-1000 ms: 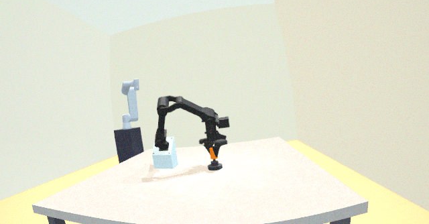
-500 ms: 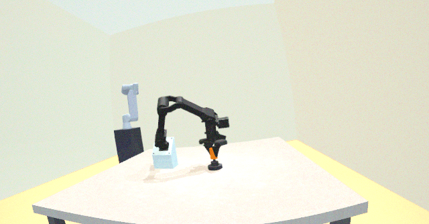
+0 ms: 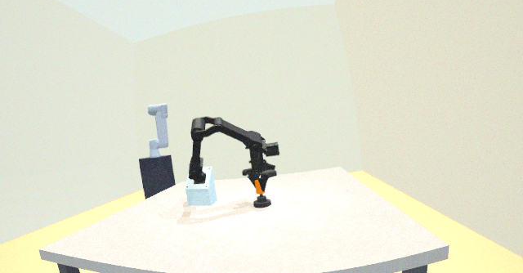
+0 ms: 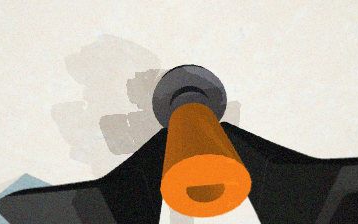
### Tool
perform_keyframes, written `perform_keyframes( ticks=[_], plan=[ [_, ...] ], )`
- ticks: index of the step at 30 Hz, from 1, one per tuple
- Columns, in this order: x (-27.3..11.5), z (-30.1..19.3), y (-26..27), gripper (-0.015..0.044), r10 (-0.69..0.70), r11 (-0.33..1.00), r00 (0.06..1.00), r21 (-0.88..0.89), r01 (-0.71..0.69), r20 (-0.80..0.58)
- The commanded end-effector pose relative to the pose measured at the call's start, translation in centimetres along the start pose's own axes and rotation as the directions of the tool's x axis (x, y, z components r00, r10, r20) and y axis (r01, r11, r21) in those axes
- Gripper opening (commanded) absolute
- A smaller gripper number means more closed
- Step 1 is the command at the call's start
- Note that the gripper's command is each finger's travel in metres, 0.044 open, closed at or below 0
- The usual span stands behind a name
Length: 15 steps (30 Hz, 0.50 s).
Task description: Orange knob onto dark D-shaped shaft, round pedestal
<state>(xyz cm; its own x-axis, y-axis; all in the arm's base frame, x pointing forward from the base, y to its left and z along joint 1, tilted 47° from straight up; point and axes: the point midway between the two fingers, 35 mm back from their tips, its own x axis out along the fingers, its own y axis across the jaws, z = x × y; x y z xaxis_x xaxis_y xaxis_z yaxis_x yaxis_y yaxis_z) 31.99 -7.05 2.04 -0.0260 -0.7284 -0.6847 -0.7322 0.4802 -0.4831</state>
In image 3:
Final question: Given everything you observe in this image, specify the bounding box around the orange knob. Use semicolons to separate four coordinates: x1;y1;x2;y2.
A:
255;180;265;194

